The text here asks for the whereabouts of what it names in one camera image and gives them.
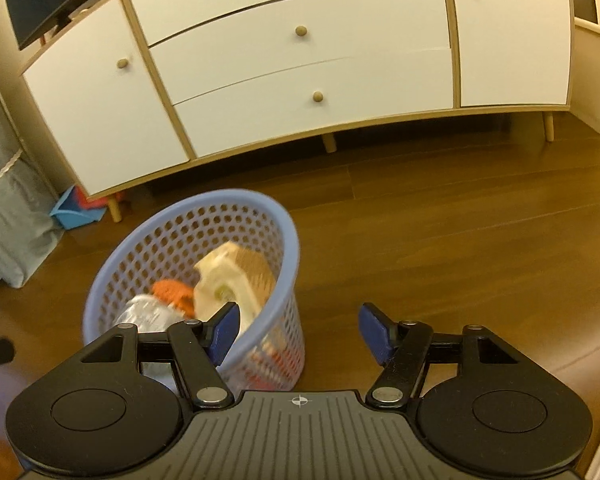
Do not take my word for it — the clear plastic water bottle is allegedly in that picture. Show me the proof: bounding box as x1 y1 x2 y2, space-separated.
114 295 185 385

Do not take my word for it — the lavender plastic waste basket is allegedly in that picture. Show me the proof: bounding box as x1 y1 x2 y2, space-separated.
82 190 304 393

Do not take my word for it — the red plastic bag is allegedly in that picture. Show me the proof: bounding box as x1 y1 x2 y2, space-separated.
247 349 300 391

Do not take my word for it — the beige snack bag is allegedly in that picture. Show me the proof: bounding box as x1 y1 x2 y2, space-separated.
194 242 276 336

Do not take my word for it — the grey bed skirt cloth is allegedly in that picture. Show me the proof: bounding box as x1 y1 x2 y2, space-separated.
0 95 62 288

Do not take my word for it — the blue dustpan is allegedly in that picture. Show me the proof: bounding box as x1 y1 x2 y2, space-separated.
50 185 107 230

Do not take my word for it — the red broom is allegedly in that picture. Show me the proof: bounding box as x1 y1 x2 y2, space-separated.
74 185 124 210

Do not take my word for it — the beige pedal trash bin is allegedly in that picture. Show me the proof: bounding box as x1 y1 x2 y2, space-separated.
570 18 600 134

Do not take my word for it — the white wooden sideboard cabinet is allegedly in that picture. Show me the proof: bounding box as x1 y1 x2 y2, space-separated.
22 0 573 198

